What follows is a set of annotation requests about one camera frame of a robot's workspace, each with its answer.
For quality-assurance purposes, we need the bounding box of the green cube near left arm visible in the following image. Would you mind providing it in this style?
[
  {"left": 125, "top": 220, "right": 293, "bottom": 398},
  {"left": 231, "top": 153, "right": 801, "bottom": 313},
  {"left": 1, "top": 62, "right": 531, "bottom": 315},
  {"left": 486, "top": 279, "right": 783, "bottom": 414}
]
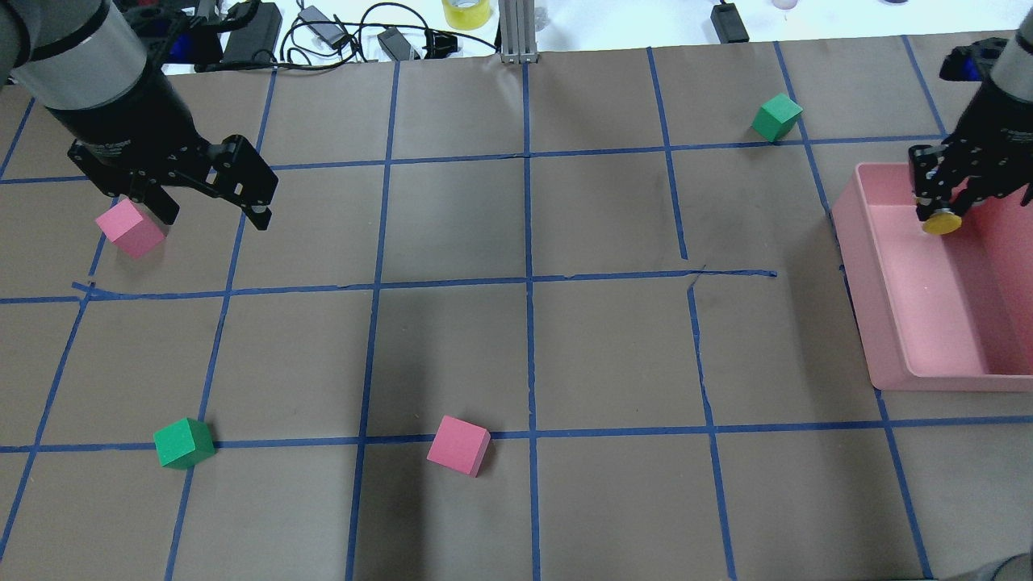
[{"left": 153, "top": 418, "right": 216, "bottom": 470}]

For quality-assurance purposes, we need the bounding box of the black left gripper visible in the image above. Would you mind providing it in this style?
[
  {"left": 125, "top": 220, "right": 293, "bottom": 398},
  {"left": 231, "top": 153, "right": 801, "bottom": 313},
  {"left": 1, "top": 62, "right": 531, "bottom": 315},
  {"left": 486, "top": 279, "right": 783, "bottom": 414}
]
[{"left": 68, "top": 77, "right": 279, "bottom": 231}]

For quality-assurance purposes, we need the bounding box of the aluminium frame post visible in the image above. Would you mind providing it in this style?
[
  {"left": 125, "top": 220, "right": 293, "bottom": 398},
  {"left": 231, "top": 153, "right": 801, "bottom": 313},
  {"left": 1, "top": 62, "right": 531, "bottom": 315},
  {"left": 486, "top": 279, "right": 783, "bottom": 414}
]
[{"left": 498, "top": 0, "right": 539, "bottom": 64}]

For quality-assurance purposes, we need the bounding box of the pink cube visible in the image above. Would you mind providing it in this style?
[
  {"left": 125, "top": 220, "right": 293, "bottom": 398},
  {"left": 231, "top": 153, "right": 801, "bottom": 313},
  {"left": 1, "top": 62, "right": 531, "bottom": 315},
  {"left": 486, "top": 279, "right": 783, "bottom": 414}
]
[
  {"left": 425, "top": 415, "right": 491, "bottom": 478},
  {"left": 94, "top": 198, "right": 166, "bottom": 259}
]

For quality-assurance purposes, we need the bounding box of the yellow tape roll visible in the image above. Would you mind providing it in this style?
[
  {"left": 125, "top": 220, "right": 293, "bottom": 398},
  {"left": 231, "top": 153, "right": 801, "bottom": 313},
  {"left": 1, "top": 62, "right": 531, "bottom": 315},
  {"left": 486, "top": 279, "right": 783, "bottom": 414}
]
[{"left": 441, "top": 0, "right": 491, "bottom": 31}]

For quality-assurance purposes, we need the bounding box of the yellow push button switch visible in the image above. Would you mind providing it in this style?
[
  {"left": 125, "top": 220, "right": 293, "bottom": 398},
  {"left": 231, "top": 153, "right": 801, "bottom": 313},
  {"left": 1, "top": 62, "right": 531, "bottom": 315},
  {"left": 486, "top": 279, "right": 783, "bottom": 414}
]
[{"left": 922, "top": 209, "right": 964, "bottom": 236}]

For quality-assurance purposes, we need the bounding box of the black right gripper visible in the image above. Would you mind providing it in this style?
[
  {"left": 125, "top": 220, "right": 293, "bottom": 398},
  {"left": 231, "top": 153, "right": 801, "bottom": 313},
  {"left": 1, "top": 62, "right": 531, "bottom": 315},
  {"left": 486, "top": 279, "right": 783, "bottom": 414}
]
[{"left": 909, "top": 77, "right": 1032, "bottom": 220}]

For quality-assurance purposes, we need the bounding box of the pink cube centre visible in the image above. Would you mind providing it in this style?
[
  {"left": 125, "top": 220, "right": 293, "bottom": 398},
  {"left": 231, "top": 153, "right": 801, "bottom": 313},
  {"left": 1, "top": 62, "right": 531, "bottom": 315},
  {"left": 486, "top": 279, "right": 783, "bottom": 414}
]
[{"left": 425, "top": 415, "right": 491, "bottom": 478}]

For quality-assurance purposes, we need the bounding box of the pink cube far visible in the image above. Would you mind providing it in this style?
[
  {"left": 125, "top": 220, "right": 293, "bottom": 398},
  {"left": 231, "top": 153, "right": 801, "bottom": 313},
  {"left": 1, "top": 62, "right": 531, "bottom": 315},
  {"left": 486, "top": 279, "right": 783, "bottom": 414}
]
[{"left": 94, "top": 198, "right": 166, "bottom": 259}]

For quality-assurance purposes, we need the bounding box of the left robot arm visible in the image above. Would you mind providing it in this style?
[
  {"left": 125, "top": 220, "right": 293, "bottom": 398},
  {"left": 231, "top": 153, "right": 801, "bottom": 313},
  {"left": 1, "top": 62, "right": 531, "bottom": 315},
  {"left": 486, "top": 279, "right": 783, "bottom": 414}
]
[{"left": 2, "top": 1, "right": 279, "bottom": 231}]

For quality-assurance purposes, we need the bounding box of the green cube near bin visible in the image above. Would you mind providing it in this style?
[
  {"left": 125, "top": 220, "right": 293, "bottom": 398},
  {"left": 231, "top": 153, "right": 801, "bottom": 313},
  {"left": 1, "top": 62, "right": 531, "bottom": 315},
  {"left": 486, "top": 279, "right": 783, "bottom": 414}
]
[{"left": 751, "top": 93, "right": 804, "bottom": 143}]

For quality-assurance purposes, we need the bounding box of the pink plastic bin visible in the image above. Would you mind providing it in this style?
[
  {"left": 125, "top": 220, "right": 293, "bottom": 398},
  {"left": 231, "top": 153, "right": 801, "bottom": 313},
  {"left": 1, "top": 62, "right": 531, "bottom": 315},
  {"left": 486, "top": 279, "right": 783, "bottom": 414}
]
[{"left": 831, "top": 163, "right": 1032, "bottom": 392}]

